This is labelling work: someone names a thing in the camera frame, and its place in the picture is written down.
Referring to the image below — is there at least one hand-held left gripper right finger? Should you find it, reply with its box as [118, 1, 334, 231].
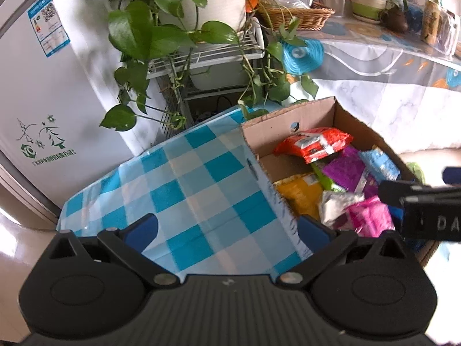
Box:
[275, 214, 407, 289]

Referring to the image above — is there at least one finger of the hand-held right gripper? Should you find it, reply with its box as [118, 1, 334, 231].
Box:
[442, 167, 461, 185]
[378, 179, 433, 207]

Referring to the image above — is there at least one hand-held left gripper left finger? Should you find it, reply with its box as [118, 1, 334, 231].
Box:
[47, 213, 181, 289]

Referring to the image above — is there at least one blue snack packet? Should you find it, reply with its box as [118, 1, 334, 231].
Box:
[358, 146, 401, 183]

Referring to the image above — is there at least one pink snack packet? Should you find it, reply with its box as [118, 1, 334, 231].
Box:
[339, 195, 395, 238]

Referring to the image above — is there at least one yellow snack packet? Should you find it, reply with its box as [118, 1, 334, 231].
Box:
[274, 172, 326, 220]

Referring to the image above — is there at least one purple snack packet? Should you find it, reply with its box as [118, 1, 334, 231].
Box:
[322, 146, 379, 195]

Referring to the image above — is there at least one green snack packet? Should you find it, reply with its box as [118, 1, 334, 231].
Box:
[310, 161, 346, 192]

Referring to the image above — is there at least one red snack packet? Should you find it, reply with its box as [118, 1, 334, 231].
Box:
[273, 127, 354, 164]

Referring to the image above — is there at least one cardboard box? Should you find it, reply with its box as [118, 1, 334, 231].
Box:
[239, 96, 440, 265]

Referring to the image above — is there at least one blue checked tablecloth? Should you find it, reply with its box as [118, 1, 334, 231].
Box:
[56, 105, 314, 283]

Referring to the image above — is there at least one patterned table cover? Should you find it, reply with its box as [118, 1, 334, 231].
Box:
[288, 18, 461, 152]

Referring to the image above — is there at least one clear plastic package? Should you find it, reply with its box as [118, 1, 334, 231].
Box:
[437, 9, 461, 56]

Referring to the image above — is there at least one white refrigerator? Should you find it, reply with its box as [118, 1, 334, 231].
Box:
[0, 0, 166, 229]

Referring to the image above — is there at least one yellow label bottle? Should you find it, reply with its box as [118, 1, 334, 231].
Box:
[421, 0, 442, 46]

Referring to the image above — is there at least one blue round mat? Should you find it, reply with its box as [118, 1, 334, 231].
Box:
[281, 37, 325, 76]

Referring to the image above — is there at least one blue container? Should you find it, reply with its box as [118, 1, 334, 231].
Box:
[407, 2, 424, 33]

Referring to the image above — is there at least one brown teapot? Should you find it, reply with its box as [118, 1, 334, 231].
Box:
[378, 6, 409, 33]

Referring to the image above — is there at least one small white plant pot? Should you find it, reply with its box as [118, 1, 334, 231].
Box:
[187, 63, 253, 91]

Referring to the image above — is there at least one green white plant pot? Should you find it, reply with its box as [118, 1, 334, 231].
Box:
[350, 0, 390, 22]

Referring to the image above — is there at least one wicker basket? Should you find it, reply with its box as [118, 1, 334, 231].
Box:
[256, 0, 335, 31]

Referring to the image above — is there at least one pothos plant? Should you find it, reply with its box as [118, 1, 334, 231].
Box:
[81, 0, 319, 132]

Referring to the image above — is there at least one large white plant pot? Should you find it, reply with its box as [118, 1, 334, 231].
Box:
[158, 0, 249, 33]

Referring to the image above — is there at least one white wire rack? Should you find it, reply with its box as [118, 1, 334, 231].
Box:
[146, 16, 267, 130]

